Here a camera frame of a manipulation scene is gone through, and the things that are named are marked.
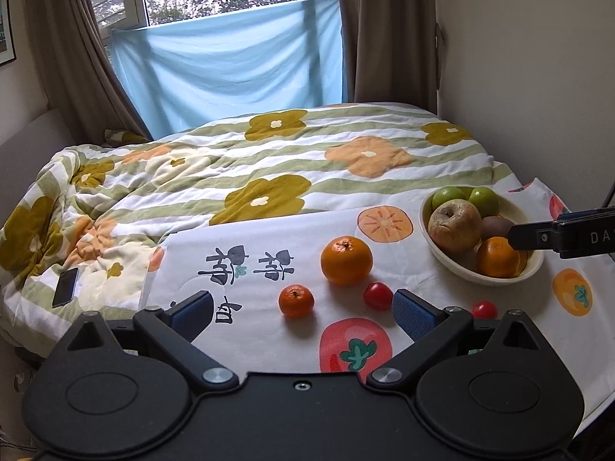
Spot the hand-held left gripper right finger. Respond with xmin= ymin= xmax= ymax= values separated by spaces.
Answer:
xmin=365 ymin=289 xmax=553 ymax=391

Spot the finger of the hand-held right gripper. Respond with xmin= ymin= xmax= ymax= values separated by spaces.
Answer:
xmin=508 ymin=221 xmax=561 ymax=252

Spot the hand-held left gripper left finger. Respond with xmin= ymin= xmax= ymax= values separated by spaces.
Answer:
xmin=47 ymin=290 xmax=240 ymax=393

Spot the kiwi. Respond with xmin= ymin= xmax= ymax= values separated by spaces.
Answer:
xmin=480 ymin=215 xmax=516 ymax=242

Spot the orange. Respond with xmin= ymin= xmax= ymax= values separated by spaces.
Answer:
xmin=475 ymin=236 xmax=522 ymax=279
xmin=320 ymin=235 xmax=374 ymax=287

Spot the green apple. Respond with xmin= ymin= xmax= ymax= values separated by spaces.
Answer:
xmin=431 ymin=186 xmax=474 ymax=212
xmin=468 ymin=186 xmax=500 ymax=218

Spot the yellow duck print bowl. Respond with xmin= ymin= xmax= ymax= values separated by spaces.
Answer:
xmin=419 ymin=187 xmax=546 ymax=285

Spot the wrinkled brown apple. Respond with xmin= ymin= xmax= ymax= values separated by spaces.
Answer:
xmin=427 ymin=198 xmax=482 ymax=254

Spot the white persimmon print cloth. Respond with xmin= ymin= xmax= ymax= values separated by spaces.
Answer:
xmin=137 ymin=177 xmax=615 ymax=395

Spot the small tangerine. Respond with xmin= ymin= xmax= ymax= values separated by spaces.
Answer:
xmin=278 ymin=284 xmax=315 ymax=320

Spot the black smartphone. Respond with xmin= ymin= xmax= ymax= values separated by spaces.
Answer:
xmin=51 ymin=268 xmax=80 ymax=309

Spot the floral striped blanket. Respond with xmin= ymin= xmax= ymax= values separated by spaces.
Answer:
xmin=0 ymin=102 xmax=524 ymax=347

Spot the floral pillow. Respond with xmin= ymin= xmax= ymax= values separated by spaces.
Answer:
xmin=105 ymin=127 xmax=151 ymax=146

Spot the grey padded headboard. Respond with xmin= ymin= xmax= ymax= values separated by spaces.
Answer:
xmin=0 ymin=108 xmax=78 ymax=222

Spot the light blue window cloth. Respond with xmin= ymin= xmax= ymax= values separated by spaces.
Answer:
xmin=106 ymin=0 xmax=349 ymax=141

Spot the brown curtain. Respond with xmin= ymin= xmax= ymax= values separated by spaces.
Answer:
xmin=24 ymin=0 xmax=155 ymax=140
xmin=334 ymin=0 xmax=440 ymax=116

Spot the framed wall picture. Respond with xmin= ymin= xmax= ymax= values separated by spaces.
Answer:
xmin=0 ymin=0 xmax=17 ymax=65

